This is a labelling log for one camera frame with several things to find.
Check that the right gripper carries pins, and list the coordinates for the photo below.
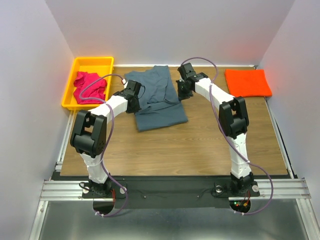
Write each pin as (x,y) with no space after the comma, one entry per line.
(182,90)

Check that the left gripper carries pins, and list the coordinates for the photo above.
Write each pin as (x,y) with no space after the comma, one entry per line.
(135,105)

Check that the grey-blue t-shirt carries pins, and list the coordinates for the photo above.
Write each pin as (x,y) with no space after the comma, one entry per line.
(159,102)

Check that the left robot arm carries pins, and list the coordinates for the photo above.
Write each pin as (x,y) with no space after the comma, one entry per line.
(92,131)

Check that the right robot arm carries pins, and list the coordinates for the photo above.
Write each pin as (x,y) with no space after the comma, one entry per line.
(232,118)

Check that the yellow plastic bin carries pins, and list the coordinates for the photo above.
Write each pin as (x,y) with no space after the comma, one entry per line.
(100,65)

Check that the magenta t-shirt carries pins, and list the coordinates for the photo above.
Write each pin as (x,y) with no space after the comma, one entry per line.
(85,91)

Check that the folded orange t-shirt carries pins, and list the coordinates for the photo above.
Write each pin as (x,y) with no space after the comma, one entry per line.
(247,83)

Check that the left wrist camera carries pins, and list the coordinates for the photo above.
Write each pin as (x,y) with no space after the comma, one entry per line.
(124,81)

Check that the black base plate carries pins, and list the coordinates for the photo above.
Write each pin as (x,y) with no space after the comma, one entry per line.
(167,192)

